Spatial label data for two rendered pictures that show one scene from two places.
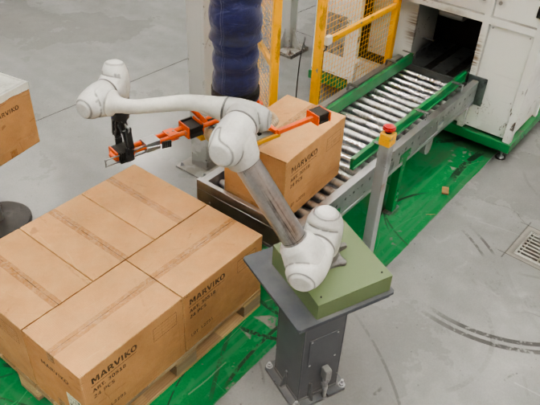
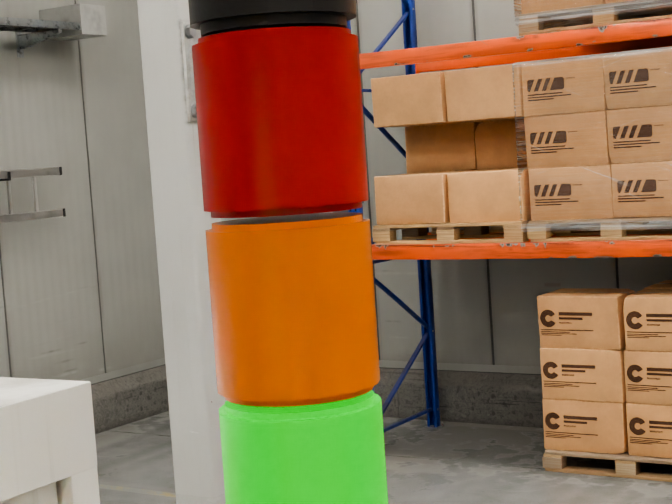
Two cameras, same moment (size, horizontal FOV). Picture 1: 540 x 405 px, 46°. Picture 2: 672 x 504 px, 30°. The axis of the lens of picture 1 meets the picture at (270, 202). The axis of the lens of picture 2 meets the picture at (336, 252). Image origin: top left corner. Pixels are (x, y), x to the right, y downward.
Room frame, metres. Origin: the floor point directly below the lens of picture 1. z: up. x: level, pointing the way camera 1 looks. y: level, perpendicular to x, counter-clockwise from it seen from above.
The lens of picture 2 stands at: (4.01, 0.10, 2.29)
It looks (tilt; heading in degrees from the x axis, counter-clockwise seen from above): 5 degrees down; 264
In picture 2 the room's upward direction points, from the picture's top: 4 degrees counter-clockwise
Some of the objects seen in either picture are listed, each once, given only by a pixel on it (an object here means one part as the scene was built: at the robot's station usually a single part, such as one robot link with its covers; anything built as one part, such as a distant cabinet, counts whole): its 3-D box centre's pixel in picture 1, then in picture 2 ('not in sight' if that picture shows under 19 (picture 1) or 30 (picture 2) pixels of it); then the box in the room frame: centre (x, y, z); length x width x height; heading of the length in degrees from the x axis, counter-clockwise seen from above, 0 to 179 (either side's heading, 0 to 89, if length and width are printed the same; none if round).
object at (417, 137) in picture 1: (398, 153); not in sight; (3.48, -0.82, 0.50); 2.31 x 0.05 x 0.19; 143
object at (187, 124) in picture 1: (191, 127); not in sight; (2.48, 0.38, 1.22); 0.10 x 0.08 x 0.06; 41
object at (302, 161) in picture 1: (284, 156); not in sight; (3.00, -0.07, 0.75); 0.60 x 0.40 x 0.40; 147
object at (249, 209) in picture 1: (244, 206); not in sight; (2.73, 0.14, 0.58); 0.70 x 0.03 x 0.06; 53
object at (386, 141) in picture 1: (374, 206); not in sight; (2.90, -0.61, 0.50); 0.07 x 0.07 x 1.00; 53
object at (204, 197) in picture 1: (243, 221); not in sight; (2.73, 0.14, 0.48); 0.70 x 0.03 x 0.15; 53
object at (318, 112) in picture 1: (318, 115); not in sight; (2.65, -0.21, 1.22); 0.09 x 0.08 x 0.05; 41
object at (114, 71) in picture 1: (113, 80); not in sight; (2.24, 0.64, 1.56); 0.13 x 0.11 x 0.16; 162
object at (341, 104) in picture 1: (353, 91); not in sight; (4.12, -0.56, 0.60); 1.60 x 0.10 x 0.09; 143
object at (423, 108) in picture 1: (419, 116); not in sight; (3.80, -0.99, 0.60); 1.60 x 0.10 x 0.09; 143
